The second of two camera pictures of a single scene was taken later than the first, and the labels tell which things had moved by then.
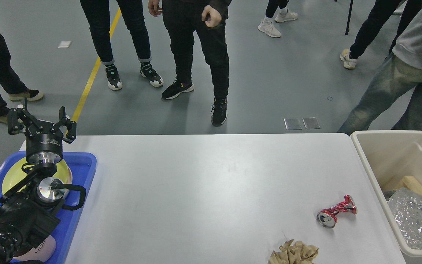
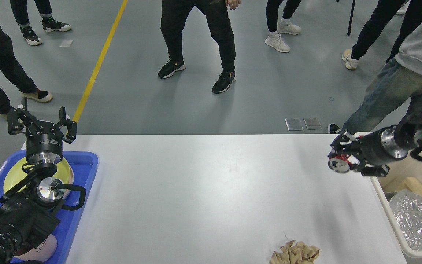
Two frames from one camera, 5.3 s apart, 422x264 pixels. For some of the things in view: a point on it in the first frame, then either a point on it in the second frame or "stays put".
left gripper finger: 67,128 stays put
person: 97,14 to 19,8
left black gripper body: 45,148 stays put
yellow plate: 15,173 stays put
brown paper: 298,253 stays put
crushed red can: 326,217 to 339,163
